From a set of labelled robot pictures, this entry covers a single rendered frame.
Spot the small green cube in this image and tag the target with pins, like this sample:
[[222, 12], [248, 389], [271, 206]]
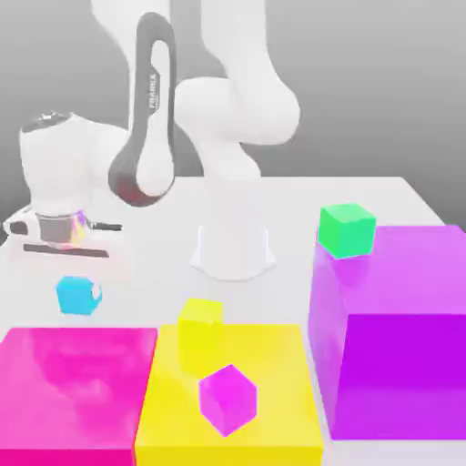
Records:
[[346, 230]]

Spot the large yellow box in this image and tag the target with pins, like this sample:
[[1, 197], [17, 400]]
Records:
[[233, 447]]

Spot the small magenta cube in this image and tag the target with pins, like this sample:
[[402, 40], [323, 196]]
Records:
[[227, 399]]

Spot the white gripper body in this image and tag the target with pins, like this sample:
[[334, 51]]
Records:
[[65, 255]]

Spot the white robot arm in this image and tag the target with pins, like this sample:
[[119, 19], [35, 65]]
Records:
[[233, 204]]

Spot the large pink box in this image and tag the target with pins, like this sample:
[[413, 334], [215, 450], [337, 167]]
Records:
[[69, 393]]

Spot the small yellow cube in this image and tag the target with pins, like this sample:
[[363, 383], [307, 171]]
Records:
[[199, 316]]

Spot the large purple box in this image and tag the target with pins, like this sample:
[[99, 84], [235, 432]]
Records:
[[397, 356]]

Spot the small blue cube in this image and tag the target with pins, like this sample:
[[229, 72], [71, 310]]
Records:
[[76, 295]]

